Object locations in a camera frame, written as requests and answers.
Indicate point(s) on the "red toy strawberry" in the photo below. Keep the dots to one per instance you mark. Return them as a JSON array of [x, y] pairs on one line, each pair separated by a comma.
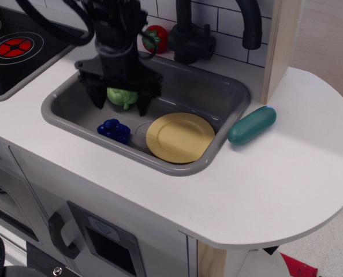
[[160, 36]]

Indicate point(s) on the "green toy lettuce head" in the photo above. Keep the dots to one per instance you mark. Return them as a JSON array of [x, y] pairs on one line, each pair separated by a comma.
[[121, 97]]

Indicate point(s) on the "blue toy blueberries cluster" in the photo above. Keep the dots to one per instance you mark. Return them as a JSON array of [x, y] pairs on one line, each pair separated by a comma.
[[114, 130]]

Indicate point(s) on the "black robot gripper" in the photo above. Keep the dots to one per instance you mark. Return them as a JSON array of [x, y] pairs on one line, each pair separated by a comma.
[[118, 63]]

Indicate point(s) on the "red cloth on floor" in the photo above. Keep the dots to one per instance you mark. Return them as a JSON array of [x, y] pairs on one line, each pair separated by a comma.
[[298, 268]]

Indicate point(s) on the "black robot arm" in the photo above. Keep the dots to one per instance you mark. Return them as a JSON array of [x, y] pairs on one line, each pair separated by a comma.
[[86, 10]]

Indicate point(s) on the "black toy faucet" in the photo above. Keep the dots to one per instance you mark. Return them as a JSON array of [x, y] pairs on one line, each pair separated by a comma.
[[189, 45]]

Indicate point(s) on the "black toy stovetop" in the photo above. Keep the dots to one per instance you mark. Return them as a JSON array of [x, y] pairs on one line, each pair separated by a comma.
[[26, 51]]

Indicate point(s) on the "yellow toy plate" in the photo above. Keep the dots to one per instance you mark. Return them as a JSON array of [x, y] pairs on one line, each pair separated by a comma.
[[179, 137]]

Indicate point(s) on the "grey plastic sink basin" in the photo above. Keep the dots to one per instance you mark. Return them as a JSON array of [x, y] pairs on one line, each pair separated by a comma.
[[218, 99]]

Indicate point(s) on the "wooden side post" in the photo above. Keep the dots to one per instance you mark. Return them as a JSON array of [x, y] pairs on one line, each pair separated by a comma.
[[283, 34]]

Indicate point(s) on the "black oven door handle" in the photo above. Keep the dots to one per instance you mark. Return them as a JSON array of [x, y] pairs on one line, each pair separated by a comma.
[[56, 224]]

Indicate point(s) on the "teal toy cucumber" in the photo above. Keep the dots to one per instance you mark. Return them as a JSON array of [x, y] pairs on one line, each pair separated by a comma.
[[249, 127]]

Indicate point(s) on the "white toy oven door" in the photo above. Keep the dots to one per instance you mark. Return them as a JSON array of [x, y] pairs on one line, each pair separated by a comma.
[[115, 237]]

